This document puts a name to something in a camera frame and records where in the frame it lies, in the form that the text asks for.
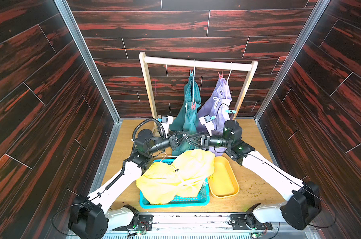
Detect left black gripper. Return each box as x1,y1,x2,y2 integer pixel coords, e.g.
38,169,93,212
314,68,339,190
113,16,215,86
145,131,187,157

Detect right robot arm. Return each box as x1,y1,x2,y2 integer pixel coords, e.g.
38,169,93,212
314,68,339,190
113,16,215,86
186,120,322,231

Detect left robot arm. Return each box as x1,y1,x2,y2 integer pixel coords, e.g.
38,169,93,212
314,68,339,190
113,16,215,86
68,118,190,239

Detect green shorts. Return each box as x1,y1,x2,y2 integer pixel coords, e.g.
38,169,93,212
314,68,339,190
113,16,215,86
168,74,202,156

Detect lilac shorts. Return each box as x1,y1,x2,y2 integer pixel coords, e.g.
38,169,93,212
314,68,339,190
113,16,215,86
196,77,232,156

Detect yellow plastic tray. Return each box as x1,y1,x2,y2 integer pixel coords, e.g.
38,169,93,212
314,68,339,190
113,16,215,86
208,156,240,199

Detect turquoise plastic basket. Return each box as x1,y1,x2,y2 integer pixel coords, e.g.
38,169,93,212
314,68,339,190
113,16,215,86
140,159,209,209

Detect wooden clothes rack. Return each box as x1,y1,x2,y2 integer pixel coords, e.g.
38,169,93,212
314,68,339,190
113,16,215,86
139,52,258,119

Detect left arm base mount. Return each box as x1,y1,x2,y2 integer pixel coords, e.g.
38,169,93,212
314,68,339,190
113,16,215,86
113,214,153,232

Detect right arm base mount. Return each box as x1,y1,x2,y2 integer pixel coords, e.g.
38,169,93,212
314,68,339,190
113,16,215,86
228,213,273,231

